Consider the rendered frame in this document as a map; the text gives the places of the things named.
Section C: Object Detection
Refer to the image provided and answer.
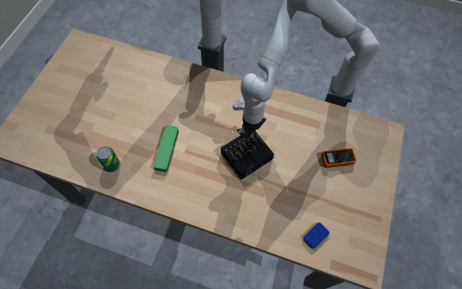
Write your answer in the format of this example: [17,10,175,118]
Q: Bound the orange digital multimeter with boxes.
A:
[321,148,357,168]

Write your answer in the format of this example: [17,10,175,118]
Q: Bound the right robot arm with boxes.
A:
[200,0,222,48]

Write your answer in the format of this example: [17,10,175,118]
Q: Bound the black lighting desk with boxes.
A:
[221,132,274,180]

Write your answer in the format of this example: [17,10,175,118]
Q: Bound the green drink can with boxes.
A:
[96,146,121,172]

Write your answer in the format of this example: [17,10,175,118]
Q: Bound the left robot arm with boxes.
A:
[232,0,379,124]

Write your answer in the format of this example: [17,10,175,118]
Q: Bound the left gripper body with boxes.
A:
[242,118,262,131]

